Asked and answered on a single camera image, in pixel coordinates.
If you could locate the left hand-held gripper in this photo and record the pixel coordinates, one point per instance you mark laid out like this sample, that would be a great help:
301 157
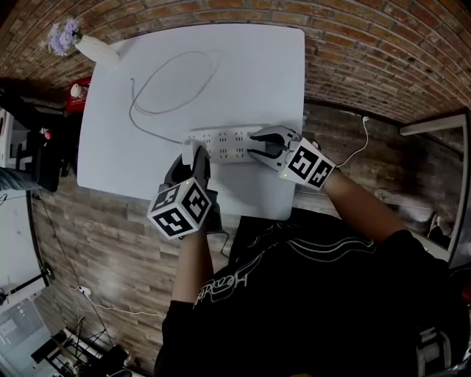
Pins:
176 210

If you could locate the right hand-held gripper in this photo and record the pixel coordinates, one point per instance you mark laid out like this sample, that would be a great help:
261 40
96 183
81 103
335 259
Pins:
309 165

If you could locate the white power strip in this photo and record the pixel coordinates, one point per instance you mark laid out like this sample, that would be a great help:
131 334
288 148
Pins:
228 145

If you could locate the person's right forearm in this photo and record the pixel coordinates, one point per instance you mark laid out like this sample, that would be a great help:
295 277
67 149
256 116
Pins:
360 206

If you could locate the person's left forearm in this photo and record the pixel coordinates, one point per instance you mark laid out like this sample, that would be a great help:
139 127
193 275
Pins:
191 268

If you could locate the white square table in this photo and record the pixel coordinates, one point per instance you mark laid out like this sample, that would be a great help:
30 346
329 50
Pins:
239 73

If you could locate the red box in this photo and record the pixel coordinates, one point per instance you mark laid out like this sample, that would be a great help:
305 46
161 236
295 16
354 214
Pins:
79 102

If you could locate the small white round object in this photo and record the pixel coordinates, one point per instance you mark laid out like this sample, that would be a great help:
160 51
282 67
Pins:
76 90

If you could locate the black office chair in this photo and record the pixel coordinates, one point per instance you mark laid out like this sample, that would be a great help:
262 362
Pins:
49 165

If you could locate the white ribbed vase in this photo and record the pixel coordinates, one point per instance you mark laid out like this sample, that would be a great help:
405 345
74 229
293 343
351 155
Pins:
97 51

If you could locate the white floor socket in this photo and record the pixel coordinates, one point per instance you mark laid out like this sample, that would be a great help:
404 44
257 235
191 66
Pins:
84 290

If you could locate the dark table with white legs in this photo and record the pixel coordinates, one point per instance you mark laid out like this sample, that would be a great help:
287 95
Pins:
434 124

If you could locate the person's black printed shirt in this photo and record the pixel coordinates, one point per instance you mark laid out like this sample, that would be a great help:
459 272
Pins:
312 313

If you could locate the white platform with black edge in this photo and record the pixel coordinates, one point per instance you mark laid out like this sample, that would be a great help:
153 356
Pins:
14 239

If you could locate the white box with black patches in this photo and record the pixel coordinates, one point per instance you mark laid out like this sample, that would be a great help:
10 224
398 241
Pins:
4 129

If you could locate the black tripod stand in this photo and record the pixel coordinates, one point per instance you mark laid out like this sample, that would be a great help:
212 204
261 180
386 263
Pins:
79 342

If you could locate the grey monitor screen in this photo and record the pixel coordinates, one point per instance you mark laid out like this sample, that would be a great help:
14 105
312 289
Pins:
18 327

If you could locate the grey metal frame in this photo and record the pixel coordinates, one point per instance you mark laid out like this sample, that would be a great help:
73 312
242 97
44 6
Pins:
434 349

